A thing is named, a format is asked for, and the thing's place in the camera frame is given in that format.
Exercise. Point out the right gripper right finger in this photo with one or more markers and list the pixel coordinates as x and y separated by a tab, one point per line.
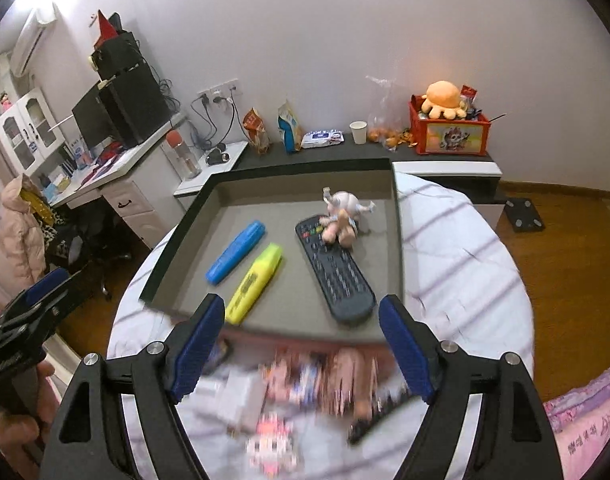
513	438

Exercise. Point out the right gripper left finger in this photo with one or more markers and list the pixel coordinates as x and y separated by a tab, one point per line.
89	438

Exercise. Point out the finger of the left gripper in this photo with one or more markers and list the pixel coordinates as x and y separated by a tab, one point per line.
44	286
41	320

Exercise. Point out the pink white brick figure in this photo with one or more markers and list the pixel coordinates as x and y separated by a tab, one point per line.
271	449

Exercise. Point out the blue highlighter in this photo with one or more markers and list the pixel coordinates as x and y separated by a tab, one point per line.
241	245

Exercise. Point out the yellow highlighter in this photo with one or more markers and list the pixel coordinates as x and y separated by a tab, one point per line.
253	284

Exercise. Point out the black remote control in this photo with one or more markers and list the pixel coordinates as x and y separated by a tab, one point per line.
349	297

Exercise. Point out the pink doll figure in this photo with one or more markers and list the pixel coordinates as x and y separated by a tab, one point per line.
340	225

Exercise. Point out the person's left hand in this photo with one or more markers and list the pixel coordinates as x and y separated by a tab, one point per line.
16	431

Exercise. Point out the pink coat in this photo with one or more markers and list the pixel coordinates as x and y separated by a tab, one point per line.
24	214

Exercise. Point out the white desk with drawers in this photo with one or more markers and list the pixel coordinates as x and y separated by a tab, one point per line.
139	187

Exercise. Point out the white square charger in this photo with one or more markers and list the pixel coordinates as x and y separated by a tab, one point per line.
239	404

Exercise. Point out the white glass door cabinet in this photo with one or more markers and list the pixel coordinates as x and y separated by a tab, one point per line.
29	133

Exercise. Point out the rose gold cylinder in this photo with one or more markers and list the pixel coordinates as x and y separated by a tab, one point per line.
351	384

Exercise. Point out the white low side cabinet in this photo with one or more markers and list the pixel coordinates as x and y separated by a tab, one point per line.
189	188

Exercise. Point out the black computer monitor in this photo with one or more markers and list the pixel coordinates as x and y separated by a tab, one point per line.
93	120

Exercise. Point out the bottle with orange cap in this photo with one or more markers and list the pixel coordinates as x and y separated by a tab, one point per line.
181	149

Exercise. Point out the black computer tower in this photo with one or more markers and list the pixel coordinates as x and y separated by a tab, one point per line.
135	105

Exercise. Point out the pink purple brick figure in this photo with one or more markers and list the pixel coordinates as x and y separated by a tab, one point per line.
294	378

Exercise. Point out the small black device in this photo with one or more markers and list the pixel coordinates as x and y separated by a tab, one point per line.
217	156

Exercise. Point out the black speaker box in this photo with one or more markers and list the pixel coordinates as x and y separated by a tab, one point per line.
116	49

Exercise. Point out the white air conditioner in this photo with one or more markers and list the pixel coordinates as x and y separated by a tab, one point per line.
33	30

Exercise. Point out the orange snack bag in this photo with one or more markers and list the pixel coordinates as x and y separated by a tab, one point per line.
254	126

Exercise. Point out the pink box with black rim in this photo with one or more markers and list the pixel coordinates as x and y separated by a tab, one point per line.
292	308

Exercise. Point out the blue white snack bag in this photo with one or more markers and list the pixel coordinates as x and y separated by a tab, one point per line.
291	130

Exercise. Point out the red toy storage box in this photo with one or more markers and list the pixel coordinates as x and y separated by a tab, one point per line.
447	136

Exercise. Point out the wet wipes pack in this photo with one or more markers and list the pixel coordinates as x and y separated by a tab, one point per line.
322	139

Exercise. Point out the orange plush toy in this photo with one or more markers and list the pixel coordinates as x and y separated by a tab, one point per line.
443	100

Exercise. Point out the white paper cup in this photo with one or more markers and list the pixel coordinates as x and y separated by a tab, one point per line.
359	130

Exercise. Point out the white wall power strip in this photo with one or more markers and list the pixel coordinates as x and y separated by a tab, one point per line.
226	90

